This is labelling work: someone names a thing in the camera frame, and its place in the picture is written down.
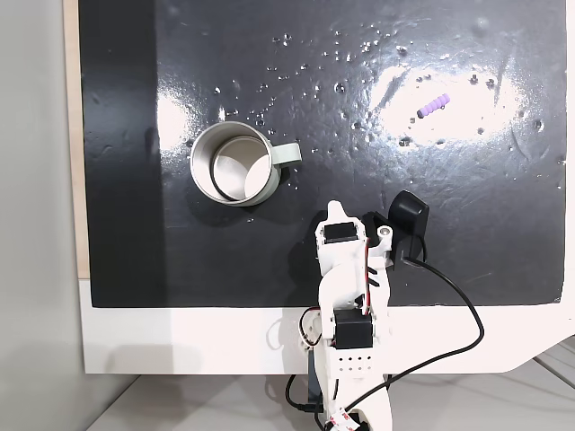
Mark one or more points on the black glossy mat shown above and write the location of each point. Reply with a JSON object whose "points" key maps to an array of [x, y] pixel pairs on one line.
{"points": [[278, 251]]}

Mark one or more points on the purple ribbed pen grip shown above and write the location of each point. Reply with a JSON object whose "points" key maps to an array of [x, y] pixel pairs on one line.
{"points": [[433, 105]]}

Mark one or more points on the black oval camera box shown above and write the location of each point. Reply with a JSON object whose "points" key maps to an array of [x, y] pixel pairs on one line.
{"points": [[409, 215]]}

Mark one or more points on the white base board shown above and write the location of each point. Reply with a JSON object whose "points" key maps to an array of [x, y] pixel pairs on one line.
{"points": [[179, 341]]}

